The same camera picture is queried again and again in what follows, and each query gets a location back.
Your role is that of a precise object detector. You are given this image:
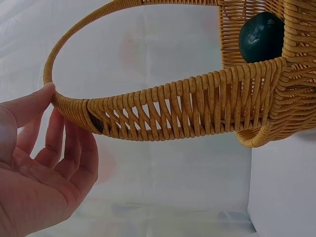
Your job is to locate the person's left hand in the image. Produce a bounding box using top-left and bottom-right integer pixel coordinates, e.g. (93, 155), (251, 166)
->
(0, 82), (99, 237)

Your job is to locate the tan woven wicker basket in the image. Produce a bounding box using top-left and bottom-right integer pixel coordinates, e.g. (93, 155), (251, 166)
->
(43, 0), (316, 149)

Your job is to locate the dark green avocado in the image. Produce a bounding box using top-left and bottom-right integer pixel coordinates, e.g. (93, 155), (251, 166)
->
(238, 11), (286, 64)
(88, 112), (105, 134)

